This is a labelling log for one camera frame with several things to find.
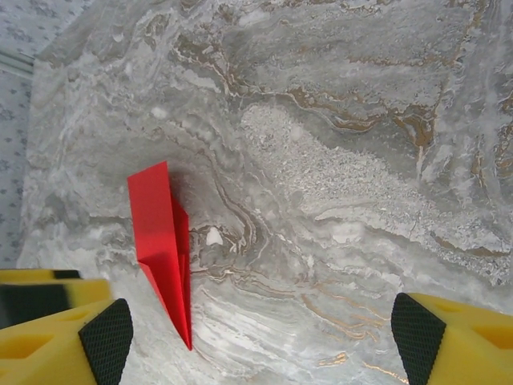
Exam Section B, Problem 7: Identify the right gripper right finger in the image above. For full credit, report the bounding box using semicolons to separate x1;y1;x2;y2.
390;292;513;385

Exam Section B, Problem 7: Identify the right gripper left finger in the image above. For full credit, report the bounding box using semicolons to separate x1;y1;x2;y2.
0;298;133;385

